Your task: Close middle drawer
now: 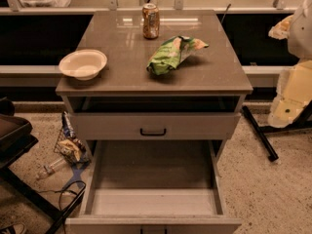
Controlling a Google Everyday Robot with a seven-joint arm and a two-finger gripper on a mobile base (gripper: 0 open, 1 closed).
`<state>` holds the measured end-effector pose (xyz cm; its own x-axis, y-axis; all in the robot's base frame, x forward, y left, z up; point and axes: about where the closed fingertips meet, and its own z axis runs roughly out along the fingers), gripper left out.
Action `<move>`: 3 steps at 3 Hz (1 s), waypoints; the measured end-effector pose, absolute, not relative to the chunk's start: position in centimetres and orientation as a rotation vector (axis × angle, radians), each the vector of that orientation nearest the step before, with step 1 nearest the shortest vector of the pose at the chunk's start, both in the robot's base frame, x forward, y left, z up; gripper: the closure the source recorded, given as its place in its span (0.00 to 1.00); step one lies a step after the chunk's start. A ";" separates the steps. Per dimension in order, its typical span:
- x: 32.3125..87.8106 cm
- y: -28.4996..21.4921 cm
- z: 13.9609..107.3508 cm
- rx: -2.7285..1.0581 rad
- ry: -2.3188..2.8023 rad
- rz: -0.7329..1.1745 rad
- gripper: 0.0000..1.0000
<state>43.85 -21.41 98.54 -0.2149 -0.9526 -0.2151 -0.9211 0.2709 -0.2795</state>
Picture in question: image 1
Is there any orange soda can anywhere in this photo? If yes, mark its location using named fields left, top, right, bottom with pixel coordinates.
left=142, top=3, right=160, bottom=39

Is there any open bottom drawer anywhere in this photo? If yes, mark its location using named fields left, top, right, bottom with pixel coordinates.
left=66, top=140, right=241, bottom=234

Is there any middle drawer with black handle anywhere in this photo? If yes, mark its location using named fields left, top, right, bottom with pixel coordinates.
left=70, top=113, right=241, bottom=140

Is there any grey drawer cabinet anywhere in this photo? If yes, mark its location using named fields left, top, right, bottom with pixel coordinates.
left=55, top=9, right=254, bottom=168

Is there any clear plastic bottle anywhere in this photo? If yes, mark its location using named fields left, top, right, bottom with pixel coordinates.
left=36, top=157, right=67, bottom=180

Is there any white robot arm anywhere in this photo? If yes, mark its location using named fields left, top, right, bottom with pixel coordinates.
left=268, top=0, right=312, bottom=128

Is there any green chip bag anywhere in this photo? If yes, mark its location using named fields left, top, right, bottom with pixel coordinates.
left=146, top=36, right=209, bottom=75

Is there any white paper bowl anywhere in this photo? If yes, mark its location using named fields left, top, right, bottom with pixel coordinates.
left=58, top=50, right=107, bottom=81

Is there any black chair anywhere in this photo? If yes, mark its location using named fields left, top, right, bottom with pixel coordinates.
left=0, top=101, right=74, bottom=234

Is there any black floor cable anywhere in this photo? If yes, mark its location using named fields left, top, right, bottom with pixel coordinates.
left=35, top=179, right=87, bottom=234

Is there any sneaker shoe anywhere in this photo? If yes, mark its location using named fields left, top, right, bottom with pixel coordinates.
left=0, top=223, right=26, bottom=234

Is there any wire basket with snacks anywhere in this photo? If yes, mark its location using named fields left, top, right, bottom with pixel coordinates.
left=55, top=111, right=90, bottom=165

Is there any black floor stand base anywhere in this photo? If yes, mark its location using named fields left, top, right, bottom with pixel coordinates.
left=242, top=102, right=312, bottom=162

